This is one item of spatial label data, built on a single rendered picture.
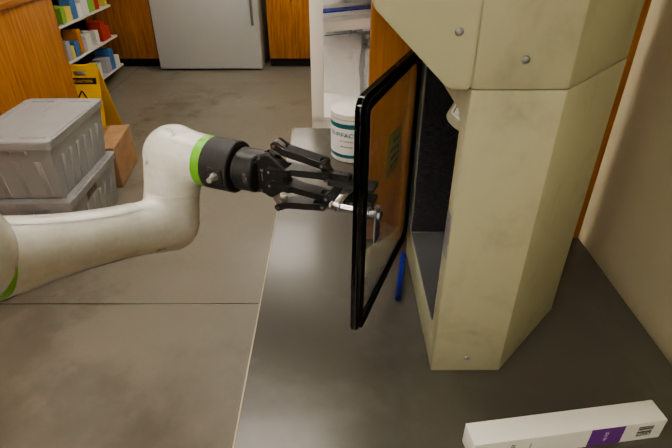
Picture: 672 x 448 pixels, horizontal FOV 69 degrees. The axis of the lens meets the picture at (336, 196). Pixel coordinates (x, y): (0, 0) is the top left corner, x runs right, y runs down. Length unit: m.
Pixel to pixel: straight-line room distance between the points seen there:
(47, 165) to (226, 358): 1.27
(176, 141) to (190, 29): 4.88
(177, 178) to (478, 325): 0.56
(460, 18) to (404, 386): 0.55
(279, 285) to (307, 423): 0.31
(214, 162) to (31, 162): 1.95
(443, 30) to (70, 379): 2.01
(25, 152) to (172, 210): 1.84
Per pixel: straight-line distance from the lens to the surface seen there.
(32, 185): 2.82
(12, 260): 0.57
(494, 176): 0.64
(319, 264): 1.04
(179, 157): 0.88
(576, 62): 0.62
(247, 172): 0.82
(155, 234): 0.89
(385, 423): 0.79
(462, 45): 0.57
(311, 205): 0.82
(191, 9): 5.70
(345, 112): 1.40
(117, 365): 2.26
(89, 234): 0.82
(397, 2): 0.55
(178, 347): 2.24
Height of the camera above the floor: 1.59
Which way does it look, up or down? 31 degrees down
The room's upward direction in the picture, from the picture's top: straight up
